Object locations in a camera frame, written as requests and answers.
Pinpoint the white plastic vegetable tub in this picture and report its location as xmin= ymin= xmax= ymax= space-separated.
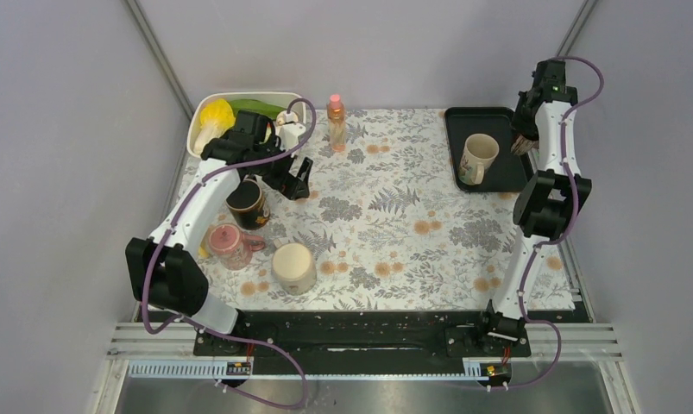
xmin=186 ymin=91 xmax=315 ymax=159

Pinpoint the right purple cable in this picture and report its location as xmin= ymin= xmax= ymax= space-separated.
xmin=482 ymin=55 xmax=606 ymax=392

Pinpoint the pink glass mug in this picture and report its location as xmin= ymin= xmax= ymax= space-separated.
xmin=204 ymin=223 xmax=266 ymax=271

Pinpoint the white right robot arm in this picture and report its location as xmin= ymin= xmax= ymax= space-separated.
xmin=473 ymin=56 xmax=592 ymax=355

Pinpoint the black serving tray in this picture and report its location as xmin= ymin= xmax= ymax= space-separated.
xmin=444 ymin=107 xmax=533 ymax=193

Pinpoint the cream floral mug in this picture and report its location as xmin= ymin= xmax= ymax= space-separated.
xmin=458 ymin=134 xmax=500 ymax=185

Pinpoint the black mug with tan rim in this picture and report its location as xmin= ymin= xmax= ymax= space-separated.
xmin=225 ymin=178 xmax=270 ymax=230

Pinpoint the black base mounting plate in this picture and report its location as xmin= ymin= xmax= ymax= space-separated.
xmin=193 ymin=310 xmax=531 ymax=375

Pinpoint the brown striped small mug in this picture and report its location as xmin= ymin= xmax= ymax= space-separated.
xmin=511 ymin=135 xmax=539 ymax=156

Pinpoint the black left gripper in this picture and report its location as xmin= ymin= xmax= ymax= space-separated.
xmin=249 ymin=135 xmax=312 ymax=199

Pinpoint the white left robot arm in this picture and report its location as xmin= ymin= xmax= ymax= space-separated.
xmin=125 ymin=110 xmax=315 ymax=354

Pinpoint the beige upside-down mug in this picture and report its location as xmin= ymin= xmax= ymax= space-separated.
xmin=272 ymin=239 xmax=318 ymax=295

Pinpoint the purple cable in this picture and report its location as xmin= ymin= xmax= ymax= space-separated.
xmin=140 ymin=97 xmax=318 ymax=411
xmin=482 ymin=55 xmax=606 ymax=392

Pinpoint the small control board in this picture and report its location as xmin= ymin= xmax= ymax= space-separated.
xmin=484 ymin=365 xmax=511 ymax=378
xmin=225 ymin=361 xmax=252 ymax=377

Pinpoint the aluminium frame rail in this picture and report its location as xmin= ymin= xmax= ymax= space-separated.
xmin=106 ymin=323 xmax=197 ymax=360

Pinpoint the white slotted cable duct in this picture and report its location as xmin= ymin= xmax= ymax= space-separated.
xmin=127 ymin=357 xmax=513 ymax=382

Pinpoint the right small control board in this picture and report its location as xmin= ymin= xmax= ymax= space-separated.
xmin=484 ymin=365 xmax=511 ymax=378

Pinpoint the white napa cabbage toy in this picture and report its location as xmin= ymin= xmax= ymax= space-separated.
xmin=193 ymin=98 xmax=236 ymax=155

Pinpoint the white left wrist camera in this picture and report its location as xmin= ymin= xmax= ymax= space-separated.
xmin=275 ymin=110 xmax=307 ymax=151

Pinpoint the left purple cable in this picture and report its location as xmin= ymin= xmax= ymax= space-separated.
xmin=140 ymin=97 xmax=318 ymax=411

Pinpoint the left small control board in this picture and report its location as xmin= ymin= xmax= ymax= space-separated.
xmin=225 ymin=361 xmax=252 ymax=377

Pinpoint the pink drink bottle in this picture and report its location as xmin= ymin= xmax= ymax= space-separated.
xmin=326 ymin=94 xmax=347 ymax=152

